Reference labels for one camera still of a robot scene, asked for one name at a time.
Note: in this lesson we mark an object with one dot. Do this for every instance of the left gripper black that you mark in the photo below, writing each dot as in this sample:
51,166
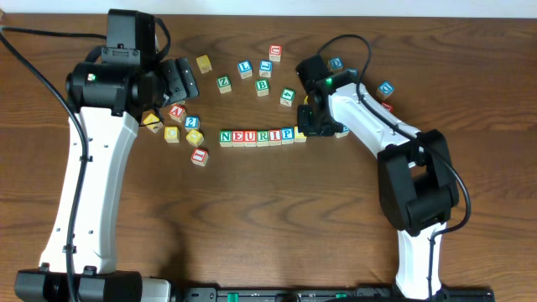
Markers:
169,82

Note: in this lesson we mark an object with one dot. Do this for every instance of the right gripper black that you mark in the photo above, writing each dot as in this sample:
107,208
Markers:
310,118

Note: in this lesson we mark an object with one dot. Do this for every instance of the yellow S block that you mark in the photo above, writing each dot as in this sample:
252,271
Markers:
299,137

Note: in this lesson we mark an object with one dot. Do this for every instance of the blue P block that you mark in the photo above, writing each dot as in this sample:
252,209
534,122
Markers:
287,135

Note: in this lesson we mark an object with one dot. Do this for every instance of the red i block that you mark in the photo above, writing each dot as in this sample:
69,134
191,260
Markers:
199,157
275,137

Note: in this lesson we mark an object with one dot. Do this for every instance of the green R block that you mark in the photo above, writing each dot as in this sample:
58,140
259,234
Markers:
262,138

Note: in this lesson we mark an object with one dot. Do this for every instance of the red u block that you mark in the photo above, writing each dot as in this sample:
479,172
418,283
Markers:
250,138
275,52

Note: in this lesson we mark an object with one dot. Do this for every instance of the green N block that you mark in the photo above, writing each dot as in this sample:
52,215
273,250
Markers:
225,138

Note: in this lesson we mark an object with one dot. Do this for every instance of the red E block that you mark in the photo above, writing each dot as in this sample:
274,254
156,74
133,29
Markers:
238,139

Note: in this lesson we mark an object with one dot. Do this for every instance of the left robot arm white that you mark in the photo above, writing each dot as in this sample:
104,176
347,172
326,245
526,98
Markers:
108,99

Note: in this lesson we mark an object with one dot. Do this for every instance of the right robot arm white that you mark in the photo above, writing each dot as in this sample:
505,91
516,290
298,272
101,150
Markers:
416,187

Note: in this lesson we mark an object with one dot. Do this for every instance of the blue T block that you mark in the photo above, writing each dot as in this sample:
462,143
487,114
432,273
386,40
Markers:
343,133

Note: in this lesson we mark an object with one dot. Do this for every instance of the yellow block top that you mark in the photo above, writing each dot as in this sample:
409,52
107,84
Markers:
204,64

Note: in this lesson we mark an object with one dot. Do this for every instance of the red A block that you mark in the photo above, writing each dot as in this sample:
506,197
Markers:
177,113

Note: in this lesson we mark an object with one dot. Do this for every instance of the green 4 block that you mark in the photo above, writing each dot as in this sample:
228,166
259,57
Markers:
287,97

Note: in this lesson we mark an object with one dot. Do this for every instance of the blue 2 block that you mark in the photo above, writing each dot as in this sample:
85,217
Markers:
192,123

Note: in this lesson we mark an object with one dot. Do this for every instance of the green Z block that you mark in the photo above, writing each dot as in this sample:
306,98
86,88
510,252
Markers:
224,84

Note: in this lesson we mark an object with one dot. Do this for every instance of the yellow K block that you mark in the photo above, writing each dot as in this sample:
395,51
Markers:
152,123

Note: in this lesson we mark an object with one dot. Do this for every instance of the yellow C block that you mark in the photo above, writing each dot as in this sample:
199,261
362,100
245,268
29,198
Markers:
172,134

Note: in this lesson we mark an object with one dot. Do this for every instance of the yellow O block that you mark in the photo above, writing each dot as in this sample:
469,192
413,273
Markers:
195,138

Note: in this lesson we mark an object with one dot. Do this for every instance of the blue D block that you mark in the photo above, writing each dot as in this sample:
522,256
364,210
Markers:
335,64

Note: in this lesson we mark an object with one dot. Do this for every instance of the green B block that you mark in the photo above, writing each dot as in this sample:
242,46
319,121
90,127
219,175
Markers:
262,87

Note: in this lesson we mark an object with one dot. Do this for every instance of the blue 5 block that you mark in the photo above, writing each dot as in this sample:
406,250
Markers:
353,72

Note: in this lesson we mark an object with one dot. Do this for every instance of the blue L block left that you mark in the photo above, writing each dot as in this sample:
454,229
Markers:
245,69

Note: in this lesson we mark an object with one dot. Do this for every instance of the blue l block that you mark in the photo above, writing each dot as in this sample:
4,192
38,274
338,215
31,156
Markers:
245,69
265,68

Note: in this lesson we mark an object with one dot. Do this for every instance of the blue L block right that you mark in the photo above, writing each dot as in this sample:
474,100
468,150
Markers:
265,68

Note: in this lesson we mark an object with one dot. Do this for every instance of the red M block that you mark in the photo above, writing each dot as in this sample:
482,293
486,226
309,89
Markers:
388,107

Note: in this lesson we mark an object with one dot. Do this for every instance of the red U block top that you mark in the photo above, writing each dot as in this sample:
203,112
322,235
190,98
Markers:
275,52

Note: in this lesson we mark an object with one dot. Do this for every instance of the blue Q block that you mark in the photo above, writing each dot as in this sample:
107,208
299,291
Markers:
384,90

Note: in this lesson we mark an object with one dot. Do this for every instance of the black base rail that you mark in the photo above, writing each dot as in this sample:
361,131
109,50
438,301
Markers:
335,294

